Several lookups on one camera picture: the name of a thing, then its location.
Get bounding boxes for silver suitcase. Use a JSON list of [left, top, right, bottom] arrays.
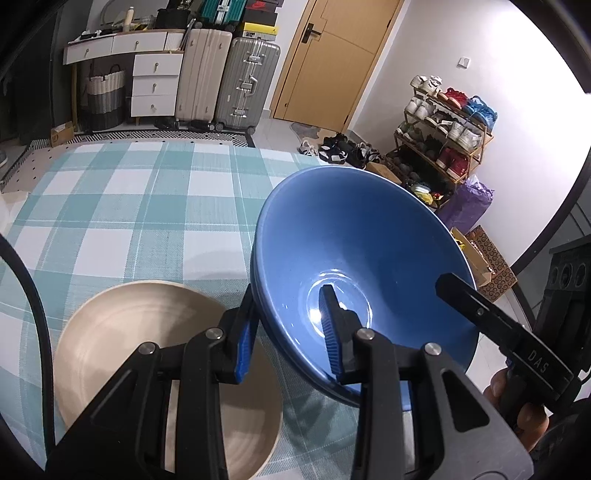
[[215, 37, 281, 134]]

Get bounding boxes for cream plate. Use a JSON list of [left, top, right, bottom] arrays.
[[53, 281, 283, 480]]

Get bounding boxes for wooden door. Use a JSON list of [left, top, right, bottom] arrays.
[[270, 0, 404, 134]]

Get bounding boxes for purple bag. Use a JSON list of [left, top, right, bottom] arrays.
[[436, 178, 495, 234]]

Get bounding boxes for yellow black box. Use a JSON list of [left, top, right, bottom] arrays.
[[241, 22, 280, 40]]

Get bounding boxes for teal suitcase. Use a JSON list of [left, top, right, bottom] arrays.
[[199, 0, 245, 31]]

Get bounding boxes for patterned cardboard box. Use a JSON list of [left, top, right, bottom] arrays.
[[450, 225, 518, 303]]

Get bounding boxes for patterned rug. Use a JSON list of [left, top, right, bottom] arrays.
[[71, 129, 254, 148]]

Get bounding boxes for white desk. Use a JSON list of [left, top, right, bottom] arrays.
[[63, 30, 185, 125]]

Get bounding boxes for person's right hand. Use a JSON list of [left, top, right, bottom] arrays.
[[484, 369, 550, 455]]

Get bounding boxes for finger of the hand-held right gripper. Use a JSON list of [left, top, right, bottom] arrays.
[[436, 273, 522, 356]]

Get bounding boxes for woven laundry basket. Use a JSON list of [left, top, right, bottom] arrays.
[[85, 65, 126, 131]]

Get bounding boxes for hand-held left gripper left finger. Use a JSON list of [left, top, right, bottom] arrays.
[[46, 286, 260, 480]]

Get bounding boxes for black cable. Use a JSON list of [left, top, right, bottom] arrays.
[[0, 235, 56, 444]]

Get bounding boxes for dark sandals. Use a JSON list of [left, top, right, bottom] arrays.
[[298, 134, 384, 169]]

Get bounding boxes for grey door mat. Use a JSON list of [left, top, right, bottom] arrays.
[[290, 122, 324, 139]]

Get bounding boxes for white drawer cabinet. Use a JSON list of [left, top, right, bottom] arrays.
[[130, 53, 184, 118]]

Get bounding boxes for black storage box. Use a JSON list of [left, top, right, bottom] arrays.
[[154, 7, 192, 29]]

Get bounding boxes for beige suitcase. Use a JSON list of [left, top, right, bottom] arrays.
[[175, 28, 233, 130]]

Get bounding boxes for oval grey mirror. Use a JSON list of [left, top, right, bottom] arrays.
[[102, 0, 139, 28]]

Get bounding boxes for small cardboard box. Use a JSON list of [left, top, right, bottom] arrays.
[[50, 122, 75, 148]]

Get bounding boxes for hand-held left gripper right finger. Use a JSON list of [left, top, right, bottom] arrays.
[[318, 285, 536, 480]]

